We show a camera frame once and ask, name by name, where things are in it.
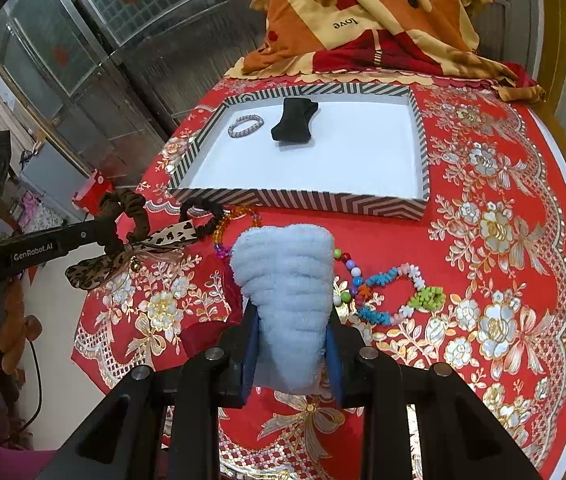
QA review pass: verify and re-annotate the amber crystal bead bracelet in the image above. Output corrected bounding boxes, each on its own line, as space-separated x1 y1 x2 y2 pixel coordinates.
210 204 264 260

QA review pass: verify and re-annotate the silver beaded bracelet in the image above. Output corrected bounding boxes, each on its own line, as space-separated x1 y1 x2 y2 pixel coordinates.
226 114 266 139

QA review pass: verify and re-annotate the leopard print bow scrunchie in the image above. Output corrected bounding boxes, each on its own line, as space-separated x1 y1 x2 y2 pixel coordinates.
64 187 201 292

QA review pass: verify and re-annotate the multicolour round bead bracelet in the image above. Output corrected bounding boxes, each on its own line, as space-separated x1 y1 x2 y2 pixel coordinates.
331 247 366 309

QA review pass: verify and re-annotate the striped white tray box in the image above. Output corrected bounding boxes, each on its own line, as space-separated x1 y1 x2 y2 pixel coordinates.
168 82 430 220

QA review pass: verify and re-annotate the red bag on floor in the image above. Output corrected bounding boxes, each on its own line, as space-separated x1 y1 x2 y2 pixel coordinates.
72 169 114 216

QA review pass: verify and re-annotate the red floral embroidered tablecloth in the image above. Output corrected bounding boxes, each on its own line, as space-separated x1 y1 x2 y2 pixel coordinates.
70 80 566 479

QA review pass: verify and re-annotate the light blue fuzzy hair clip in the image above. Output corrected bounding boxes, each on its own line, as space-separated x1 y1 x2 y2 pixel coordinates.
230 223 334 396

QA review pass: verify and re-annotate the blue green chip bracelet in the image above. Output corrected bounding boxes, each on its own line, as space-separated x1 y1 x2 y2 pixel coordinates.
355 262 447 328

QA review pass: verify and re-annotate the orange red floral blanket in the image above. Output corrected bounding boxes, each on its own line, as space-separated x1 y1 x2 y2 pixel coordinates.
226 0 544 102

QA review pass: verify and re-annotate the red fabric flower hairpiece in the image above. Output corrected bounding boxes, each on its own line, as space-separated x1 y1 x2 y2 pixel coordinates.
181 257 243 358

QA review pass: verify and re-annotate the metal glass door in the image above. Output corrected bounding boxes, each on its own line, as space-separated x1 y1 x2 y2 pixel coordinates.
0 0 265 186

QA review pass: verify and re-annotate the black hair scrunchie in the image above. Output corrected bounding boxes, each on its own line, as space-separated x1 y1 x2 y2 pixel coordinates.
179 197 225 240

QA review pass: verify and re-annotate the black fuzzy hair clip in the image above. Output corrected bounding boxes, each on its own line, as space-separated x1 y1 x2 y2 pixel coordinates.
271 98 319 144

